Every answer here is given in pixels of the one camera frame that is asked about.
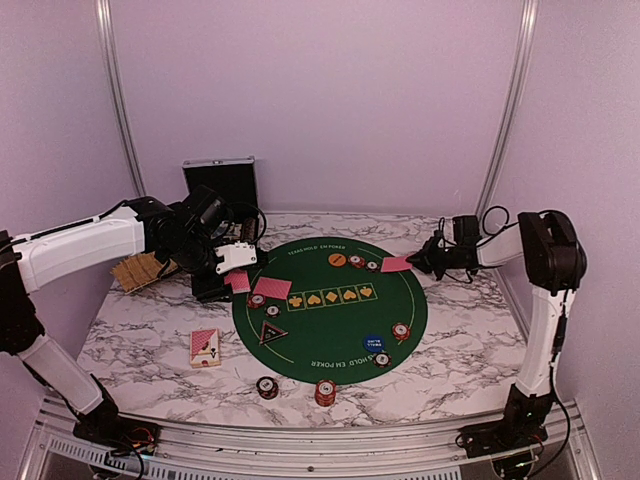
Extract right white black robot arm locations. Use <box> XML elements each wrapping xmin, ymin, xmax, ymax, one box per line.
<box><xmin>407</xmin><ymin>210</ymin><xmax>587</xmax><ymax>448</ymax></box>

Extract left aluminium frame post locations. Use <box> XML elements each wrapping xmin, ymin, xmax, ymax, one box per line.
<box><xmin>95</xmin><ymin>0</ymin><xmax>147</xmax><ymax>197</ymax></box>

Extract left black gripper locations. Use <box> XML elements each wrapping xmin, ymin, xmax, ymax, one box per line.
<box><xmin>162</xmin><ymin>232</ymin><xmax>235</xmax><ymax>303</ymax></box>

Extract round green poker mat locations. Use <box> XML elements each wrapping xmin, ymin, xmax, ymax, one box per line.
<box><xmin>232</xmin><ymin>237</ymin><xmax>428</xmax><ymax>385</ymax></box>

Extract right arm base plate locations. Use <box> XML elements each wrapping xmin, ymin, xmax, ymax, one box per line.
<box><xmin>455</xmin><ymin>421</ymin><xmax>548</xmax><ymax>458</ymax></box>

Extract right aluminium frame post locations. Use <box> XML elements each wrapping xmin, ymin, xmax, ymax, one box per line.
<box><xmin>475</xmin><ymin>0</ymin><xmax>540</xmax><ymax>215</ymax></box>

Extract woven bamboo tray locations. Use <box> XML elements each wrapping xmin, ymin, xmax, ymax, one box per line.
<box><xmin>111</xmin><ymin>253</ymin><xmax>178</xmax><ymax>293</ymax></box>

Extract red card top seat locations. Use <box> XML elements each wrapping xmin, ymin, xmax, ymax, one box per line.
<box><xmin>380</xmin><ymin>256</ymin><xmax>412</xmax><ymax>273</ymax></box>

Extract black triangular all-in button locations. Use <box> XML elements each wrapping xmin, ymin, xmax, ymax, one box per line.
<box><xmin>259</xmin><ymin>321</ymin><xmax>289</xmax><ymax>345</ymax></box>

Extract dark brown poker chip stack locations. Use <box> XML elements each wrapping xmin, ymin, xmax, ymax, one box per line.
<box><xmin>256</xmin><ymin>376</ymin><xmax>279</xmax><ymax>400</ymax></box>

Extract red poker chip stack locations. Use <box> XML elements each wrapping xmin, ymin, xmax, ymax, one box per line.
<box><xmin>314</xmin><ymin>379</ymin><xmax>336</xmax><ymax>407</ymax></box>

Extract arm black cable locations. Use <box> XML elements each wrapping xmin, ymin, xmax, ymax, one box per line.
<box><xmin>434</xmin><ymin>205</ymin><xmax>574</xmax><ymax>446</ymax></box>
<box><xmin>229</xmin><ymin>201</ymin><xmax>267</xmax><ymax>251</ymax></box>

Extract playing card box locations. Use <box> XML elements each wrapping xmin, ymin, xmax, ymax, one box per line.
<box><xmin>189</xmin><ymin>328</ymin><xmax>221</xmax><ymax>369</ymax></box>

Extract aluminium poker chip case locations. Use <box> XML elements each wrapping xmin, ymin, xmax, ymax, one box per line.
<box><xmin>182</xmin><ymin>156</ymin><xmax>261</xmax><ymax>242</ymax></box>

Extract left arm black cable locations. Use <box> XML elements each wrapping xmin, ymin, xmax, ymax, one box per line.
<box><xmin>229</xmin><ymin>201</ymin><xmax>267</xmax><ymax>251</ymax></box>

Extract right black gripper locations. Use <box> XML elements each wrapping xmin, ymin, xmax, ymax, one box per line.
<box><xmin>406</xmin><ymin>237</ymin><xmax>461</xmax><ymax>281</ymax></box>

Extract orange round blind button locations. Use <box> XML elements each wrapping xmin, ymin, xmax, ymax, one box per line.
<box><xmin>328</xmin><ymin>253</ymin><xmax>347</xmax><ymax>267</ymax></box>

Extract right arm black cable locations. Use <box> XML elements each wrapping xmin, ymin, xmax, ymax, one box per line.
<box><xmin>434</xmin><ymin>205</ymin><xmax>574</xmax><ymax>446</ymax></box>

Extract red playing card deck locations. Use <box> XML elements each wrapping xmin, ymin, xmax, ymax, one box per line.
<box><xmin>224</xmin><ymin>269</ymin><xmax>251</xmax><ymax>294</ymax></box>

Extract red card seat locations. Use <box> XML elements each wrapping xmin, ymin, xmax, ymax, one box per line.
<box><xmin>380</xmin><ymin>256</ymin><xmax>412</xmax><ymax>273</ymax></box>
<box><xmin>253</xmin><ymin>277</ymin><xmax>292</xmax><ymax>300</ymax></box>

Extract blue round blind button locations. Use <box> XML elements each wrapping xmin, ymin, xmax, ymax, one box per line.
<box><xmin>362</xmin><ymin>335</ymin><xmax>385</xmax><ymax>353</ymax></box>

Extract aluminium frame post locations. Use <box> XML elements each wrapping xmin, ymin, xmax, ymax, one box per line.
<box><xmin>475</xmin><ymin>0</ymin><xmax>540</xmax><ymax>215</ymax></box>
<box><xmin>95</xmin><ymin>0</ymin><xmax>147</xmax><ymax>197</ymax></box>

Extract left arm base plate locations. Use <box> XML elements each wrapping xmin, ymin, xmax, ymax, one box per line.
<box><xmin>73</xmin><ymin>417</ymin><xmax>160</xmax><ymax>455</ymax></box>

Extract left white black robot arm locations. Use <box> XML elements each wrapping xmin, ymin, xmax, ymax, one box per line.
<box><xmin>1</xmin><ymin>187</ymin><xmax>255</xmax><ymax>445</ymax></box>

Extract red chips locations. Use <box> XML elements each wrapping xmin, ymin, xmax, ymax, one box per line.
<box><xmin>247</xmin><ymin>294</ymin><xmax>266</xmax><ymax>309</ymax></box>

